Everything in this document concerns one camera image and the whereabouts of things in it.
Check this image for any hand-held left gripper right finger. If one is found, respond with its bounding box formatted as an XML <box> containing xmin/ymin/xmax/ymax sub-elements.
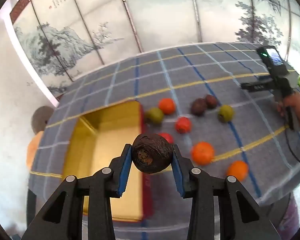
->
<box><xmin>171</xmin><ymin>144</ymin><xmax>282</xmax><ymax>240</ymax></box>

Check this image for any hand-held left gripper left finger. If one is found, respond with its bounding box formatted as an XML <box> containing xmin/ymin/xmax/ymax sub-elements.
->
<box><xmin>21</xmin><ymin>144</ymin><xmax>133</xmax><ymax>240</ymax></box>

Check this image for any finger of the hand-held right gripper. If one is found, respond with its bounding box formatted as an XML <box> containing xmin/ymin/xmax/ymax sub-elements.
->
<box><xmin>241</xmin><ymin>81</ymin><xmax>275</xmax><ymax>93</ymax></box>

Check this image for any red and gold box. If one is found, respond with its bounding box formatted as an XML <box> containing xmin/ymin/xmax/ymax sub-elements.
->
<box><xmin>62</xmin><ymin>100</ymin><xmax>153</xmax><ymax>223</ymax></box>

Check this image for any dark wrinkled passion fruit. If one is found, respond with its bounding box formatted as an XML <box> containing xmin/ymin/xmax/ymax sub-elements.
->
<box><xmin>132</xmin><ymin>134</ymin><xmax>174</xmax><ymax>174</ymax></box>

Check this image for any orange tangerine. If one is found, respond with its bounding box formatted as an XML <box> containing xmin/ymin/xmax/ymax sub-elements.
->
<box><xmin>158</xmin><ymin>98</ymin><xmax>176</xmax><ymax>115</ymax></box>
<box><xmin>227</xmin><ymin>160</ymin><xmax>249</xmax><ymax>182</ymax></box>
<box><xmin>191</xmin><ymin>142</ymin><xmax>215</xmax><ymax>166</ymax></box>

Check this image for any green round fruit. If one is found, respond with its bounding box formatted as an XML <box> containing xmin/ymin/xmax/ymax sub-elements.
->
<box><xmin>217</xmin><ymin>105</ymin><xmax>234</xmax><ymax>123</ymax></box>
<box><xmin>145</xmin><ymin>107</ymin><xmax>164</xmax><ymax>124</ymax></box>

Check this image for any red tomato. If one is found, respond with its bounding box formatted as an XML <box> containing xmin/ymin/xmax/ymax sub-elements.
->
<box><xmin>175</xmin><ymin>116</ymin><xmax>192</xmax><ymax>133</ymax></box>
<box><xmin>159</xmin><ymin>132</ymin><xmax>174</xmax><ymax>144</ymax></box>

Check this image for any dark purple passion fruit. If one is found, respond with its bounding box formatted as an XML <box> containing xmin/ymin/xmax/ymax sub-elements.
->
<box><xmin>205</xmin><ymin>94</ymin><xmax>218</xmax><ymax>109</ymax></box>
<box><xmin>191</xmin><ymin>98</ymin><xmax>207</xmax><ymax>116</ymax></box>

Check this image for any grey plaid tablecloth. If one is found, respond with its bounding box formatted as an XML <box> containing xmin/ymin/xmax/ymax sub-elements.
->
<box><xmin>27</xmin><ymin>42</ymin><xmax>300</xmax><ymax>240</ymax></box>

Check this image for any painted folding screen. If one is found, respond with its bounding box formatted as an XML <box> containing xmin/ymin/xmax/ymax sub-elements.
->
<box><xmin>10</xmin><ymin>0</ymin><xmax>300</xmax><ymax>95</ymax></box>

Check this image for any person's purple clothing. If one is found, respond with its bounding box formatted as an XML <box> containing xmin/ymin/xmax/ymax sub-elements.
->
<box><xmin>276</xmin><ymin>192</ymin><xmax>300</xmax><ymax>238</ymax></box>

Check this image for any black cable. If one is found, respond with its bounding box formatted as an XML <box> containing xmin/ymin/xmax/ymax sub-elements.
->
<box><xmin>285</xmin><ymin>127</ymin><xmax>300</xmax><ymax>167</ymax></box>

